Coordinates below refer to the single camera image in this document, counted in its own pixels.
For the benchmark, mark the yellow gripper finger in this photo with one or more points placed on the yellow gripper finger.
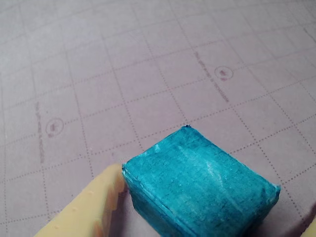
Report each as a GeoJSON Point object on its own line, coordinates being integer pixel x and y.
{"type": "Point", "coordinates": [93, 197]}
{"type": "Point", "coordinates": [312, 230]}

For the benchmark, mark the blue block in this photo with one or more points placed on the blue block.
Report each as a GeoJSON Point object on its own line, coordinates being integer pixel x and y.
{"type": "Point", "coordinates": [197, 185]}

